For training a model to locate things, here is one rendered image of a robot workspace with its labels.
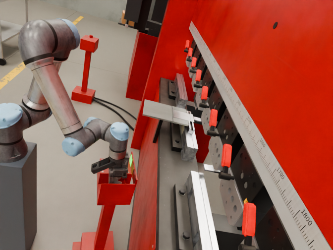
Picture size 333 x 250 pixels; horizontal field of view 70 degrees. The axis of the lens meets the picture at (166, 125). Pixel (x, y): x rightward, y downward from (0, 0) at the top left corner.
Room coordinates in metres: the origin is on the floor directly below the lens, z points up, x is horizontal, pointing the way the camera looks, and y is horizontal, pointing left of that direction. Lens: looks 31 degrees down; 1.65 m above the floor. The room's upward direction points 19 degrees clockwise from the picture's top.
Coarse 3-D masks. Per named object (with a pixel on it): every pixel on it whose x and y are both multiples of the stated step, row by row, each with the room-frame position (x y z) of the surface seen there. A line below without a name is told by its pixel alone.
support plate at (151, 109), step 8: (144, 104) 1.22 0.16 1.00; (152, 104) 1.25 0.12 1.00; (160, 104) 1.29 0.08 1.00; (144, 112) 1.13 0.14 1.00; (152, 112) 1.16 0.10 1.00; (160, 112) 1.19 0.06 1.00; (168, 112) 1.23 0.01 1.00; (184, 112) 1.29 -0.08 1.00; (168, 120) 1.14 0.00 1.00; (176, 120) 1.17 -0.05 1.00; (184, 120) 1.20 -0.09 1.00
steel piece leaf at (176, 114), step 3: (174, 111) 1.26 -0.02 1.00; (177, 111) 1.27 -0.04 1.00; (174, 114) 1.22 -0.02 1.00; (177, 114) 1.23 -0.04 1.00; (180, 114) 1.25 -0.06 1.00; (183, 114) 1.26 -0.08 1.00; (186, 114) 1.27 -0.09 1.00; (174, 117) 1.19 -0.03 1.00; (177, 117) 1.20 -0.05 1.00; (180, 117) 1.21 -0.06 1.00; (183, 117) 1.22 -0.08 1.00; (186, 117) 1.24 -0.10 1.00; (189, 117) 1.25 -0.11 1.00; (186, 120) 1.20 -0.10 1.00; (189, 120) 1.21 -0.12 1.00
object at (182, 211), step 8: (176, 184) 0.79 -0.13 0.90; (176, 192) 0.74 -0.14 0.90; (176, 200) 0.70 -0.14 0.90; (184, 200) 0.71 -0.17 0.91; (176, 208) 0.66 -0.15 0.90; (184, 208) 0.67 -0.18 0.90; (176, 216) 0.62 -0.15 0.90; (184, 216) 0.63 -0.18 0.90; (176, 224) 0.59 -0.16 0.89; (184, 224) 0.60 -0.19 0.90; (176, 232) 0.57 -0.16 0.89; (176, 240) 0.54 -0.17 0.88; (184, 240) 0.53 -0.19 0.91; (192, 240) 0.54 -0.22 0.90; (176, 248) 0.51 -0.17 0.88; (184, 248) 0.50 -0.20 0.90; (192, 248) 0.51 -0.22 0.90
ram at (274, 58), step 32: (224, 0) 1.29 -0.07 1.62; (256, 0) 0.91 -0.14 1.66; (288, 0) 0.70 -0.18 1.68; (320, 0) 0.58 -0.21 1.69; (192, 32) 1.85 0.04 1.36; (224, 32) 1.10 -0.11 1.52; (256, 32) 0.80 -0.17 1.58; (288, 32) 0.63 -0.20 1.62; (320, 32) 0.52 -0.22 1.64; (224, 64) 0.94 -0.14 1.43; (256, 64) 0.70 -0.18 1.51; (288, 64) 0.56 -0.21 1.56; (320, 64) 0.47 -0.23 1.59; (224, 96) 0.81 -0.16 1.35; (256, 96) 0.62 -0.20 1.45; (288, 96) 0.50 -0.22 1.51; (320, 96) 0.43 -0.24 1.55; (288, 128) 0.45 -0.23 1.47; (320, 128) 0.38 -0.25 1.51; (256, 160) 0.48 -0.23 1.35; (288, 160) 0.40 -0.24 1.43; (320, 160) 0.34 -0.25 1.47; (320, 192) 0.31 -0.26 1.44; (288, 224) 0.31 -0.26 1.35; (320, 224) 0.27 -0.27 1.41
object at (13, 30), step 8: (0, 0) 2.88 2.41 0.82; (0, 24) 3.39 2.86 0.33; (8, 24) 3.50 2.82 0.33; (16, 24) 3.61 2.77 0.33; (0, 32) 2.83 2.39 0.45; (8, 32) 3.20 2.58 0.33; (16, 32) 3.30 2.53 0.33; (0, 40) 2.81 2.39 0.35; (0, 48) 2.81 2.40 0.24; (0, 56) 2.81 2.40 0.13; (0, 64) 2.81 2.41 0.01
